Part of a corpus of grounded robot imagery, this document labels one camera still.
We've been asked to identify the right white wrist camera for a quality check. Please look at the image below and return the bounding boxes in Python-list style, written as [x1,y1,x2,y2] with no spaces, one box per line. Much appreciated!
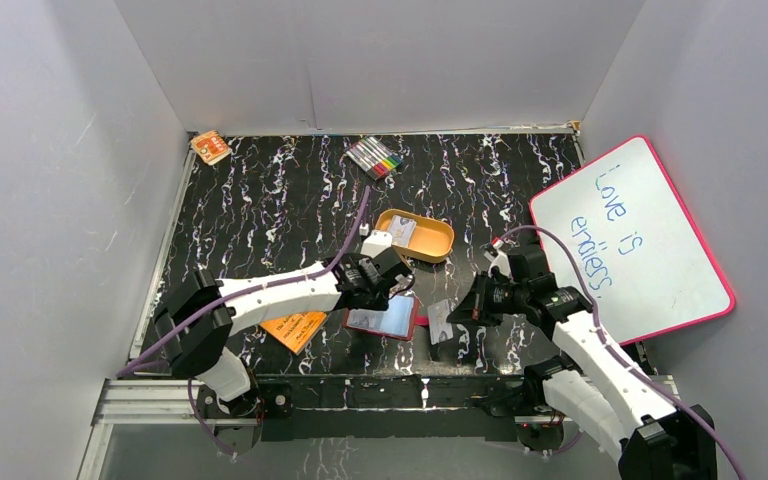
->
[482,237,512,279]

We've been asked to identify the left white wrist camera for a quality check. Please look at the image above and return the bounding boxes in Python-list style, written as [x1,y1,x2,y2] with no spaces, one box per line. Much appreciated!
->
[358,223,393,258]

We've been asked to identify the white card in tray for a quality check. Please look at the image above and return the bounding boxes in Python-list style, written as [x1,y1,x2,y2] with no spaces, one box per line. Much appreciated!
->
[387,215,417,248]

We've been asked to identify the pink framed whiteboard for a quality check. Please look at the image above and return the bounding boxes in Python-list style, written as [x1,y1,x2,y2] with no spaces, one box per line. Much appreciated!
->
[529,136,736,344]

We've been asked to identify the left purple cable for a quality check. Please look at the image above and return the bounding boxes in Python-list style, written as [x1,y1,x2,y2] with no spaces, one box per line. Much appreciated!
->
[116,185,373,380]

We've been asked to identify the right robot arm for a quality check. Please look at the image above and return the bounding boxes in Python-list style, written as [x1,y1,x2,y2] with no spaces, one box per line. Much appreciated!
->
[446,245,718,479]

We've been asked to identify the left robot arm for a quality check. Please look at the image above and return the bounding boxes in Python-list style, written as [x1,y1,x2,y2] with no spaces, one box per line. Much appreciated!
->
[154,247,413,416]

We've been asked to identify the orange oval tray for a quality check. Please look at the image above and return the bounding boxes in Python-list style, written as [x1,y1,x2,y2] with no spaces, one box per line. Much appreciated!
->
[375,209,455,264]

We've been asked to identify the black metal base rail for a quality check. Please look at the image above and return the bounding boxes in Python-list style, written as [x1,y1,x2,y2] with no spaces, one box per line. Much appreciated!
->
[92,372,690,458]

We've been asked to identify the small orange card box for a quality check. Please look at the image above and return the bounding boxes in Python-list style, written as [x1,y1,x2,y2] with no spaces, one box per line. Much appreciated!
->
[190,130,231,165]

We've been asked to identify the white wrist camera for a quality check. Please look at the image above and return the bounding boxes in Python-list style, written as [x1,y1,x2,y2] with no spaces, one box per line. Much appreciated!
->
[358,223,393,258]
[482,237,512,279]

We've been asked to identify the orange book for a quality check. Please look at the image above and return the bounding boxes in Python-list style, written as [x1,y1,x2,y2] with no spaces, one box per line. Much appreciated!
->
[259,312,327,355]

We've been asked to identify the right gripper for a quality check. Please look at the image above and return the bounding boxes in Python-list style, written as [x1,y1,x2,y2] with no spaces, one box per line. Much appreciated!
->
[447,270,529,326]

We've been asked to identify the pack of coloured markers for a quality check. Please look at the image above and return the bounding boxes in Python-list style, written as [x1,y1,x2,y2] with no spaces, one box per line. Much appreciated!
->
[345,136,403,181]

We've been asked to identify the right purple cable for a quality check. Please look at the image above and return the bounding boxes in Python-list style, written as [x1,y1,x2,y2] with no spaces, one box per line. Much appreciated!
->
[489,225,750,480]

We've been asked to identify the purple cable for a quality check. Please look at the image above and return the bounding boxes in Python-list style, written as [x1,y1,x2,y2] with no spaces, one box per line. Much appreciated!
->
[489,225,750,480]
[116,185,373,380]

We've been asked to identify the red card holder wallet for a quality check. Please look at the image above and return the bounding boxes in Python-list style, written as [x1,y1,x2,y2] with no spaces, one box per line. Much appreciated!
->
[342,295,420,341]

